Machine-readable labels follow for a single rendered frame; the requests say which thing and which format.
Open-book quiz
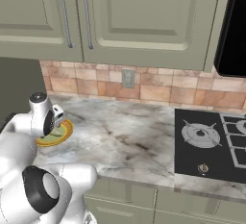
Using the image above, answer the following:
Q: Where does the grey wall socket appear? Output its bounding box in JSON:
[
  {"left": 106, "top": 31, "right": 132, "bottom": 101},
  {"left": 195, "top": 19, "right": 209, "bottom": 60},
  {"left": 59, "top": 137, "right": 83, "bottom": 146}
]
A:
[{"left": 121, "top": 68, "right": 135, "bottom": 89}]

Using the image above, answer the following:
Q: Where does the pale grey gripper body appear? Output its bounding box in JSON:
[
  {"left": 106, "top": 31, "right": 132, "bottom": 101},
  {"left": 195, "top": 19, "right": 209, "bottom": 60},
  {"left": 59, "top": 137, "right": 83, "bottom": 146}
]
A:
[{"left": 44, "top": 122, "right": 65, "bottom": 134}]

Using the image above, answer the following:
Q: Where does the olive drawer front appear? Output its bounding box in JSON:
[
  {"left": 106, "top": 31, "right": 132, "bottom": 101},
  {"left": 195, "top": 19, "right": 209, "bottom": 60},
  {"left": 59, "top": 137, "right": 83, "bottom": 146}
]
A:
[
  {"left": 86, "top": 177, "right": 157, "bottom": 204},
  {"left": 155, "top": 187, "right": 246, "bottom": 224}
]

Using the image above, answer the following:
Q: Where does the narrow olive wall cupboard door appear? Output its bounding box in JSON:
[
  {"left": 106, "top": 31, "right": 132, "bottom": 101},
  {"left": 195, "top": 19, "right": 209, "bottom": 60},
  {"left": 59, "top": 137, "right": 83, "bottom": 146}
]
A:
[{"left": 0, "top": 0, "right": 85, "bottom": 62}]

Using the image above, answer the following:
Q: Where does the grey fish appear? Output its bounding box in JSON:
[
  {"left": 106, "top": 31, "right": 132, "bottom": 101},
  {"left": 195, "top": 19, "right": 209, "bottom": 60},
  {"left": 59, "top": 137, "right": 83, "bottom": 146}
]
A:
[{"left": 50, "top": 129, "right": 64, "bottom": 138}]

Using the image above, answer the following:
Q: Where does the yellow and orange plate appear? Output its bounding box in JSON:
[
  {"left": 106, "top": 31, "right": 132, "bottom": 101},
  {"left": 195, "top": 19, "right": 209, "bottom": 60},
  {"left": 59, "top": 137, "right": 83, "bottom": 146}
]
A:
[{"left": 36, "top": 118, "right": 74, "bottom": 148}]

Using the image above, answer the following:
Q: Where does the olive base cupboard door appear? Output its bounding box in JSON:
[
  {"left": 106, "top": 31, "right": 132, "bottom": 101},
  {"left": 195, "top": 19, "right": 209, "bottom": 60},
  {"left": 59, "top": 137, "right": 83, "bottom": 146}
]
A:
[
  {"left": 84, "top": 196, "right": 154, "bottom": 224},
  {"left": 153, "top": 211, "right": 225, "bottom": 224}
]

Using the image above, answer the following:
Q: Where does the round brass hob knob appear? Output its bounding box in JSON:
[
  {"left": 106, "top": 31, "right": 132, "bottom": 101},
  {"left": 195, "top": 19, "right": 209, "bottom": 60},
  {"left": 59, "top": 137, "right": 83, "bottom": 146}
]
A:
[{"left": 197, "top": 162, "right": 209, "bottom": 175}]

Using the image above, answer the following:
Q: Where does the black gas hob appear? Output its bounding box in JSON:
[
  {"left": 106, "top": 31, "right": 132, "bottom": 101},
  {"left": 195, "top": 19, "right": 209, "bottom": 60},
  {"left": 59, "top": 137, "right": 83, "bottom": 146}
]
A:
[{"left": 174, "top": 108, "right": 246, "bottom": 185}]

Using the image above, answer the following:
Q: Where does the grey cupboard door handle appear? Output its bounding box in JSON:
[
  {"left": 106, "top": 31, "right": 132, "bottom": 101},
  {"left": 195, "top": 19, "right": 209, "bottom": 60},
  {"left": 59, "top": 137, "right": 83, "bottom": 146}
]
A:
[
  {"left": 82, "top": 0, "right": 95, "bottom": 50},
  {"left": 59, "top": 0, "right": 76, "bottom": 49}
]

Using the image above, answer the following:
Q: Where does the black microwave oven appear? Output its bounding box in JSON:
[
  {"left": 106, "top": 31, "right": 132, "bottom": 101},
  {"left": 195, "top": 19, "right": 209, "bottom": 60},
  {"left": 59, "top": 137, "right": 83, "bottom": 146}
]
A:
[{"left": 213, "top": 0, "right": 246, "bottom": 79}]

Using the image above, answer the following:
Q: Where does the wide olive wall cupboard door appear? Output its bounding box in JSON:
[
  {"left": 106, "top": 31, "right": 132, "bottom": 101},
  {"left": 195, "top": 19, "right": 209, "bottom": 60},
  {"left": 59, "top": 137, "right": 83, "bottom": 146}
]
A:
[{"left": 74, "top": 0, "right": 223, "bottom": 72}]

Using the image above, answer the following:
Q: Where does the dark olive tall cabinet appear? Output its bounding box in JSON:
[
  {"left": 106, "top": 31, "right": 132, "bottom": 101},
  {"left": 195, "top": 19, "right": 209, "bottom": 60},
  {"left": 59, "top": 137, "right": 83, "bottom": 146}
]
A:
[{"left": 0, "top": 57, "right": 48, "bottom": 132}]

